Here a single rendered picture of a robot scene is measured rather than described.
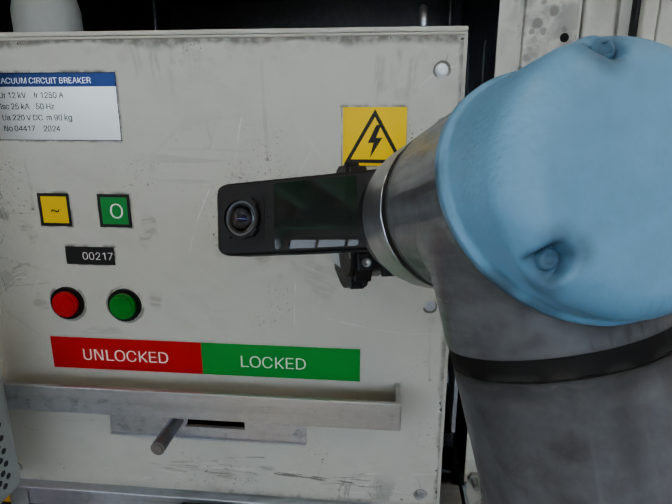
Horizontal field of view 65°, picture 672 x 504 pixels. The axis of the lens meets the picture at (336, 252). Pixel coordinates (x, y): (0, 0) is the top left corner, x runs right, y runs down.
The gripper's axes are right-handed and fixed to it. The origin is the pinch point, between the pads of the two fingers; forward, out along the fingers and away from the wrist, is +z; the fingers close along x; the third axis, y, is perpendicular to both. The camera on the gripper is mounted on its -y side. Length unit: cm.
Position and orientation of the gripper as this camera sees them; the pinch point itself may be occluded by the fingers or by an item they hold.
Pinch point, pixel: (331, 231)
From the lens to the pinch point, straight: 47.0
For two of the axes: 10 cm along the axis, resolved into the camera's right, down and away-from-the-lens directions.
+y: 9.9, -0.5, 1.6
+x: -0.4, -10.0, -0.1
